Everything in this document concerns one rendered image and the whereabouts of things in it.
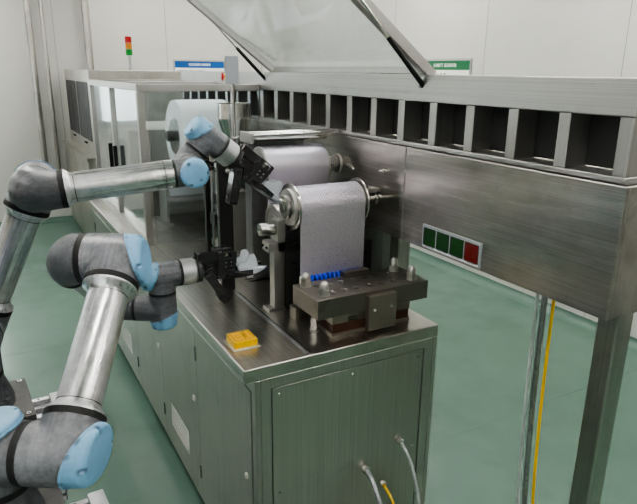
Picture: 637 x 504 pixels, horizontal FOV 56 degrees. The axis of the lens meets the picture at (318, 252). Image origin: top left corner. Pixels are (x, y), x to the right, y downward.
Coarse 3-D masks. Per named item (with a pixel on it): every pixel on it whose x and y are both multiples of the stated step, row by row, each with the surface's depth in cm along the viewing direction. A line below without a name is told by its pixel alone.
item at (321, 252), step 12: (348, 228) 193; (360, 228) 195; (300, 240) 186; (312, 240) 188; (324, 240) 190; (336, 240) 192; (348, 240) 194; (360, 240) 197; (300, 252) 187; (312, 252) 189; (324, 252) 191; (336, 252) 193; (348, 252) 196; (360, 252) 198; (300, 264) 188; (312, 264) 190; (324, 264) 192; (336, 264) 194; (348, 264) 197; (360, 264) 199
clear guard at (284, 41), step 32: (224, 0) 221; (256, 0) 203; (288, 0) 187; (320, 0) 174; (256, 32) 233; (288, 32) 213; (320, 32) 196; (352, 32) 182; (288, 64) 247; (320, 64) 224; (352, 64) 206; (384, 64) 190
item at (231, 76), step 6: (228, 60) 219; (234, 60) 219; (228, 66) 220; (234, 66) 220; (222, 72) 223; (228, 72) 220; (234, 72) 220; (222, 78) 223; (228, 78) 221; (234, 78) 221
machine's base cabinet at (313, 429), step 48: (144, 336) 282; (192, 336) 208; (144, 384) 298; (192, 384) 216; (240, 384) 170; (288, 384) 166; (336, 384) 174; (384, 384) 184; (432, 384) 194; (192, 432) 225; (240, 432) 175; (288, 432) 170; (336, 432) 179; (384, 432) 189; (192, 480) 236; (240, 480) 181; (288, 480) 175; (336, 480) 184
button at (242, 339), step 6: (246, 330) 176; (228, 336) 172; (234, 336) 172; (240, 336) 172; (246, 336) 172; (252, 336) 172; (228, 342) 173; (234, 342) 169; (240, 342) 169; (246, 342) 170; (252, 342) 171; (234, 348) 169; (240, 348) 169
